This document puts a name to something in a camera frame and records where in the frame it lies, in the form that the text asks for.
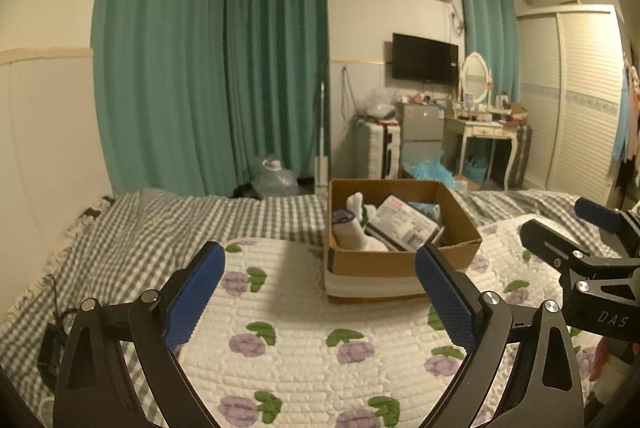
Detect small blue tissue packet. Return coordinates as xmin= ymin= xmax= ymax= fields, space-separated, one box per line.
xmin=409 ymin=202 xmax=442 ymax=224

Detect teal curtain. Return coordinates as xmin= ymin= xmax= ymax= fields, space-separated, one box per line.
xmin=91 ymin=0 xmax=329 ymax=196
xmin=462 ymin=0 xmax=520 ymax=101

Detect grey checkered bedsheet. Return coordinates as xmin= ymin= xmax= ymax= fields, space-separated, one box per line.
xmin=0 ymin=186 xmax=622 ymax=428

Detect white plush toy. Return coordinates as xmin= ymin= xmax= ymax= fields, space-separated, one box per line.
xmin=331 ymin=192 xmax=388 ymax=252

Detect brown cardboard box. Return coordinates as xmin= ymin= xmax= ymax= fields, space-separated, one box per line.
xmin=323 ymin=179 xmax=482 ymax=302

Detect white flat mop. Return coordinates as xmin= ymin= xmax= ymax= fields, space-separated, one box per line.
xmin=314 ymin=65 xmax=329 ymax=195

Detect floral tissue paper pack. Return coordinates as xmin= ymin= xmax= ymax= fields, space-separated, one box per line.
xmin=368 ymin=195 xmax=442 ymax=252

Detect clear water jug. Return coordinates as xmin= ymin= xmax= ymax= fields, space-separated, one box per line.
xmin=252 ymin=156 xmax=299 ymax=200

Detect white dressing table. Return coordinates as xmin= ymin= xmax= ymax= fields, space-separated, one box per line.
xmin=442 ymin=101 xmax=530 ymax=191

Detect teal curtain right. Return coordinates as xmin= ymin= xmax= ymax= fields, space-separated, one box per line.
xmin=462 ymin=0 xmax=520 ymax=101

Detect grey mini fridge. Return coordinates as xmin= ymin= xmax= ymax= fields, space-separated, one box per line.
xmin=398 ymin=103 xmax=444 ymax=166

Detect black wall television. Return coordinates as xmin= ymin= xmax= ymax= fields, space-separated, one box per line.
xmin=390 ymin=32 xmax=459 ymax=86

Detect hanging clothes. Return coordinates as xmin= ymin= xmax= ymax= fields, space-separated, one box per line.
xmin=612 ymin=53 xmax=639 ymax=205

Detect white floral quilt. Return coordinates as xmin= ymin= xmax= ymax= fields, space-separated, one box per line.
xmin=134 ymin=214 xmax=622 ymax=428

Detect white suitcase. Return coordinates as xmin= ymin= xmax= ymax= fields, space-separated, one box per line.
xmin=354 ymin=122 xmax=401 ymax=179

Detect teal curtain left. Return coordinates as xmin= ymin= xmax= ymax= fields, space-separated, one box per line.
xmin=91 ymin=0 xmax=329 ymax=196

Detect white oval vanity mirror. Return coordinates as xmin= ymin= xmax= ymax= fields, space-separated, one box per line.
xmin=459 ymin=52 xmax=491 ymax=105

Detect white sliding wardrobe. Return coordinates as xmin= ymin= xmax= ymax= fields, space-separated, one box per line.
xmin=518 ymin=4 xmax=623 ymax=205

